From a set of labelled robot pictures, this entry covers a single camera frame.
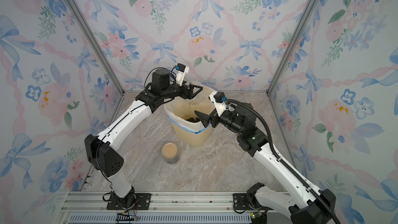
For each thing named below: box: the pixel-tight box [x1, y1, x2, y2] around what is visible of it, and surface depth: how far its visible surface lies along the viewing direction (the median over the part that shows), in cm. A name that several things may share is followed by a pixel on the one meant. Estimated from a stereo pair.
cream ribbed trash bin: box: [167, 113, 213, 147], surface depth 73 cm
